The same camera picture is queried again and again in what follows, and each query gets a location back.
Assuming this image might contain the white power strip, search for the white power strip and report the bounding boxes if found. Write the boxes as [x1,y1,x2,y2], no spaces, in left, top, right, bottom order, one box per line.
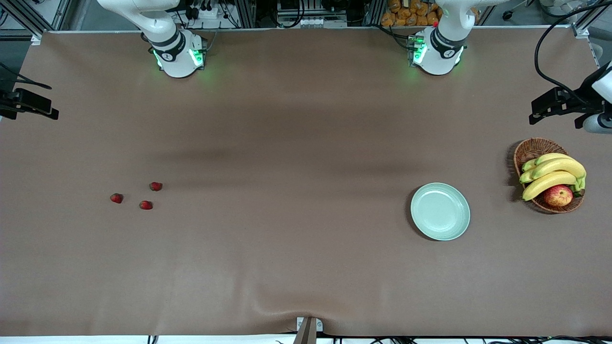
[191,4,219,20]

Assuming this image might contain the red apple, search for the red apple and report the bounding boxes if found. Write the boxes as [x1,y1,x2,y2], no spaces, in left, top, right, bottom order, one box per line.
[544,185,573,207]

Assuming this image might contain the pale green round plate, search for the pale green round plate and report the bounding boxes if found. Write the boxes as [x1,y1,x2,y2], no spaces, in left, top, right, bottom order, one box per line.
[410,183,471,241]

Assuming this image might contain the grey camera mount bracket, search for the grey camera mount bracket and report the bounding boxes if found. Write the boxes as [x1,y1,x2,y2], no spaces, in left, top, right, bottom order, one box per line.
[296,317,323,344]

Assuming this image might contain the aluminium frame post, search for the aluminium frame post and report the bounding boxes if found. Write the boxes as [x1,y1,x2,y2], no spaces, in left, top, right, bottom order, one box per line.
[367,0,386,25]
[234,0,257,28]

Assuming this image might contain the brown wicker basket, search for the brown wicker basket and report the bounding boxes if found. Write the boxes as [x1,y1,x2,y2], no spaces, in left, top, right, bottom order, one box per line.
[513,138,585,214]

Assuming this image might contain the orange snack packages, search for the orange snack packages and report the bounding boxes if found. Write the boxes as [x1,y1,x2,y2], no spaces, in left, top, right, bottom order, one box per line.
[381,0,443,27]

